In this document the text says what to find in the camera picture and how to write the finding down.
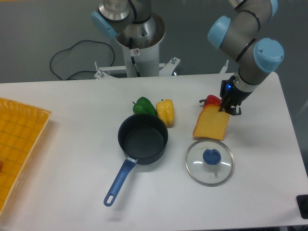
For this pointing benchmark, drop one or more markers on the green toy bell pepper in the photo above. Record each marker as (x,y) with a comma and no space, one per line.
(144,106)

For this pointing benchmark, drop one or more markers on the yellow toy bell pepper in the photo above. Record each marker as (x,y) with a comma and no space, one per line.
(165,111)

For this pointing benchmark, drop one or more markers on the red toy bell pepper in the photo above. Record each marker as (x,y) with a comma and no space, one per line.
(211,99)

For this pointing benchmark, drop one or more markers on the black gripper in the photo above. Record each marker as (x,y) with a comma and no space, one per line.
(232,92)

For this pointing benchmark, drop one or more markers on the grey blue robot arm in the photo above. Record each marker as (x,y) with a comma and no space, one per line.
(234,36)

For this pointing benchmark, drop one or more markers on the glass pot lid blue knob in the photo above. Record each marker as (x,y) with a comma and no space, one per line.
(209,162)

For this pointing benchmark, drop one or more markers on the black saucepan blue handle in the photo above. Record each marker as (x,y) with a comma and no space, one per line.
(143,140)

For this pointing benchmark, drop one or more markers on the black object at table edge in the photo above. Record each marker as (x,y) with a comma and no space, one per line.
(302,201)

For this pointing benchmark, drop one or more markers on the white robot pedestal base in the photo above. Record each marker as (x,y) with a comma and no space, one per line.
(140,46)

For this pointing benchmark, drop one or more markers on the yellow woven basket tray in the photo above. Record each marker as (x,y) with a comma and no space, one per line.
(21,126)

